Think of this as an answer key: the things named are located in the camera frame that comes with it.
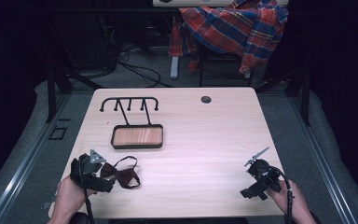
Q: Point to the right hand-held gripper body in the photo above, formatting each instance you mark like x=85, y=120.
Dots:
x=262, y=174

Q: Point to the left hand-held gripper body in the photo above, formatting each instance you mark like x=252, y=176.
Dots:
x=85, y=169

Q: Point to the dark red bow tie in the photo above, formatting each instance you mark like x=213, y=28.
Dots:
x=122, y=175

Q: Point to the black hook rack wooden tray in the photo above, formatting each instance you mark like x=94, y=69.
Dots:
x=136, y=136

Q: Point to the person's right hand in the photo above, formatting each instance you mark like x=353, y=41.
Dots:
x=287, y=199

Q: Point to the person's left hand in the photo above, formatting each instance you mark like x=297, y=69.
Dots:
x=70, y=194

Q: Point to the black metal stand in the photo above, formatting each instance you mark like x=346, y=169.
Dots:
x=301, y=90
x=54, y=90

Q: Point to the black chair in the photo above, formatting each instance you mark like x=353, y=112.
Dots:
x=217, y=60

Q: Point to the red blue plaid shirt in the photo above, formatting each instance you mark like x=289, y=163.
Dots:
x=236, y=28

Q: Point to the black floor socket frame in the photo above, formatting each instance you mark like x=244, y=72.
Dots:
x=57, y=133

